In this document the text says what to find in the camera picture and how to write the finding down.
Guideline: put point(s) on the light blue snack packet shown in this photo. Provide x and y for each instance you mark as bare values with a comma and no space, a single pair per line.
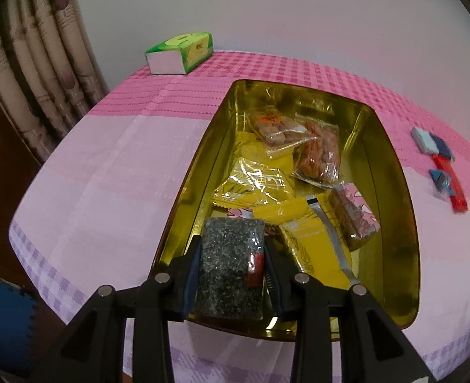
424,139

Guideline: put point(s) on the red stick packet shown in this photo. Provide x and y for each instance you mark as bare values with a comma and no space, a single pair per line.
456,195

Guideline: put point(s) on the plain yellow snack packet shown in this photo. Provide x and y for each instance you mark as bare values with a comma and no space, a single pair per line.
254,145

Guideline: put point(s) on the clear packet of orange snacks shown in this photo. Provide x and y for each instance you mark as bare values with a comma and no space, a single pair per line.
318,155

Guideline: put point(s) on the dark speckled snack packet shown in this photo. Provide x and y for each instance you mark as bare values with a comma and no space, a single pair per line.
227,267

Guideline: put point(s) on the pink printed snack packet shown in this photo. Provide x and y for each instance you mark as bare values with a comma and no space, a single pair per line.
350,219

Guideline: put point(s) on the pink checked tablecloth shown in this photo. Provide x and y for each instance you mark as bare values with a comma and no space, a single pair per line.
119,167

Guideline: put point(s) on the blue foam mat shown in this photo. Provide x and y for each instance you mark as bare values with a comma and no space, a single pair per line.
3,315

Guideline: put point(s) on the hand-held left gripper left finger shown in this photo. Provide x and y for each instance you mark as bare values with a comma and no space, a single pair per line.
191,287

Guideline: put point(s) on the blue triangle print packet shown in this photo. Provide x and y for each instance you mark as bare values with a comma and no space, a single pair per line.
440,179

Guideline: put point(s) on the green white tissue box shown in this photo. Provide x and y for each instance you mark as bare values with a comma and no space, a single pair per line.
179,54

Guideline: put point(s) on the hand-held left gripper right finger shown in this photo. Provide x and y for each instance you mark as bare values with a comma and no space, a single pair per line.
278,303

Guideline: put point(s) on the silver strip packet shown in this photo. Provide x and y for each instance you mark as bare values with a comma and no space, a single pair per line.
336,243

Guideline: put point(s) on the clear fronted yellow packet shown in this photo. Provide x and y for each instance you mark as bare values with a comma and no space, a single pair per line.
254,185

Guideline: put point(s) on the beige patterned curtain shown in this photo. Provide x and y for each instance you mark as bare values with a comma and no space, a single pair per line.
39,48

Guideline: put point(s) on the dark blue snack packet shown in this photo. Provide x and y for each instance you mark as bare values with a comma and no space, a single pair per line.
444,148

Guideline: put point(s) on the gold tin box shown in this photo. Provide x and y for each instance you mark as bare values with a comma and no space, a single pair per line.
394,247

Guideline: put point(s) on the clear packet of brown snacks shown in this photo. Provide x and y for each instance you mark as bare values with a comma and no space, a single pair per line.
272,129

